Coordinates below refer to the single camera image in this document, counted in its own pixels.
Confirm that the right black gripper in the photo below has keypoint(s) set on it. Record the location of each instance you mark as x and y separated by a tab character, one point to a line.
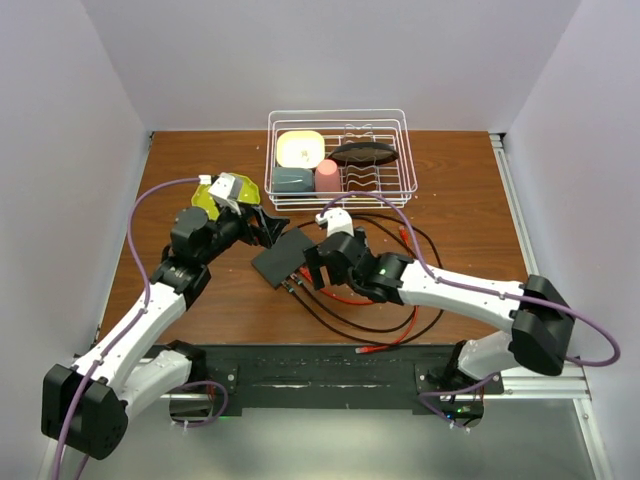
315	261

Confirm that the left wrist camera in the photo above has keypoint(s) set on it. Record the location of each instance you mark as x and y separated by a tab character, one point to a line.
225	191

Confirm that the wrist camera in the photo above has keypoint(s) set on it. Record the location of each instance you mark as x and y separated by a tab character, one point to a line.
335	221
225	191

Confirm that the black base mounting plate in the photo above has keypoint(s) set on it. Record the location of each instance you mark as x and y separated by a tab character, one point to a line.
337	377

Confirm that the pink plastic cup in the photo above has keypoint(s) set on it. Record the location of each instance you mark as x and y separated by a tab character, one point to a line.
327	178

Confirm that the black network switch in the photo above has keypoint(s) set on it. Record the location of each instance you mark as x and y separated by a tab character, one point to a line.
284	258

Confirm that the yellow square bowl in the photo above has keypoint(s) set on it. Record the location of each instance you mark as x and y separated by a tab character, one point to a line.
300	149

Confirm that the grey-blue cup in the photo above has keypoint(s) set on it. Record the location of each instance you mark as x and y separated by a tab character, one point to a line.
292	180

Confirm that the dark brown oval plate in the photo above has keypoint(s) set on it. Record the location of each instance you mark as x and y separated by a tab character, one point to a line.
365	153

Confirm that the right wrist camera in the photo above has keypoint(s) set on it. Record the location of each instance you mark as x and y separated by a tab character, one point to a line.
335	221

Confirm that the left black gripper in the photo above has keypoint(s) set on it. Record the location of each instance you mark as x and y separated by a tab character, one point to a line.
267	230

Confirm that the green scalloped plate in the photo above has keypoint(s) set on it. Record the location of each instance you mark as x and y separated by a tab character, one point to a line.
249	194

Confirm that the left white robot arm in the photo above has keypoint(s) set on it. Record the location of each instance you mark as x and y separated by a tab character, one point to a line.
89	405

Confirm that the white wire dish rack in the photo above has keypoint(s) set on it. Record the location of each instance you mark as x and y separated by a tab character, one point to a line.
396	181

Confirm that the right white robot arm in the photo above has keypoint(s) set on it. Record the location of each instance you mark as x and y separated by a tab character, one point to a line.
532	322

